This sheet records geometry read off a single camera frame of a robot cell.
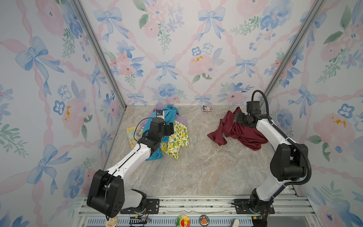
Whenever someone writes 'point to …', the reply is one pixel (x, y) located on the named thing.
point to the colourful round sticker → (183, 221)
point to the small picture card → (207, 109)
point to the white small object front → (236, 223)
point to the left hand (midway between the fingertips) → (167, 121)
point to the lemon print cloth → (180, 138)
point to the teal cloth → (170, 112)
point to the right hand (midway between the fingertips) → (242, 117)
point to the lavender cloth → (160, 105)
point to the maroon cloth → (251, 136)
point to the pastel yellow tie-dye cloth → (133, 134)
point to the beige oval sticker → (112, 222)
